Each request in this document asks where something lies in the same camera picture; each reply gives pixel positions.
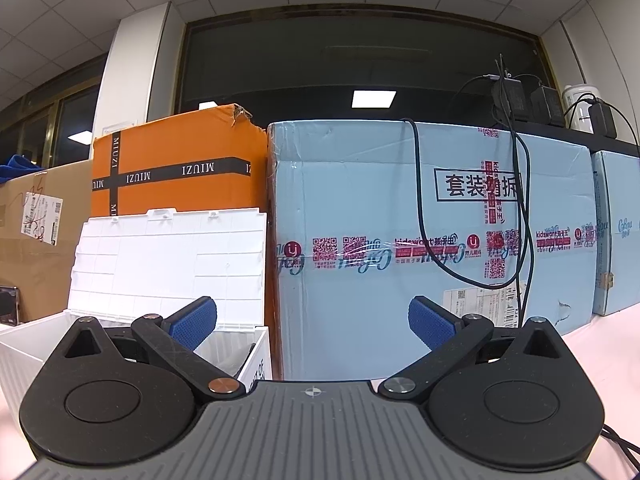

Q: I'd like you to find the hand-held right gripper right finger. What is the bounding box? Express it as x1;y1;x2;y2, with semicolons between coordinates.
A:
377;296;577;403

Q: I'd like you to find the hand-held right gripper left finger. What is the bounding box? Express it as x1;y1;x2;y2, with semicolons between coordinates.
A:
49;296;247;404

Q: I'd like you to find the white plastic storage box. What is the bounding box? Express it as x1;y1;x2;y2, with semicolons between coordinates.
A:
0;207;274;413

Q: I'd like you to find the pink desktop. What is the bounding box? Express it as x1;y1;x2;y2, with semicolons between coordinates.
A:
0;305;640;480

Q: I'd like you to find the large light blue cardboard box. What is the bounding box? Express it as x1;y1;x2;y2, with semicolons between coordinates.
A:
265;119;599;382

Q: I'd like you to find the brown cardboard box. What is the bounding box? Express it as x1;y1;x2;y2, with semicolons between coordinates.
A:
0;160;96;324

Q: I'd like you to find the dark transparent case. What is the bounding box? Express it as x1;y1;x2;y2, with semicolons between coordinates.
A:
0;285;21;325

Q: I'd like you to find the orange cardboard box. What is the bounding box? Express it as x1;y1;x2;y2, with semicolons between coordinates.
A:
91;104;269;222

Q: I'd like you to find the dark window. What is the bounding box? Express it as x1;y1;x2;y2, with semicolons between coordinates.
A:
0;54;107;171

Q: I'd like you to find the blue cloth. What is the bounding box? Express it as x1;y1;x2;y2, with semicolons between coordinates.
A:
0;155;45;184

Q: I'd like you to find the black power adapter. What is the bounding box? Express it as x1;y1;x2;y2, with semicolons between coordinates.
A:
530;86;567;129
491;76;527;122
587;102;619;139

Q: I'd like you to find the white electric kettle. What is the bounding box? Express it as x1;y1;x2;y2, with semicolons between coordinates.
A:
562;84;604;134

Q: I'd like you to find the large dark glass panel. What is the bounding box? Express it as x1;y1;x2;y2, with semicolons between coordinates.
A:
175;7;557;126

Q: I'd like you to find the looped black cable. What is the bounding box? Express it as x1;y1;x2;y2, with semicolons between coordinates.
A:
400;57;535;291

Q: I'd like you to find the thin black adapter cable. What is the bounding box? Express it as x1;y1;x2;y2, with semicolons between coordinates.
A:
565;96;640;159

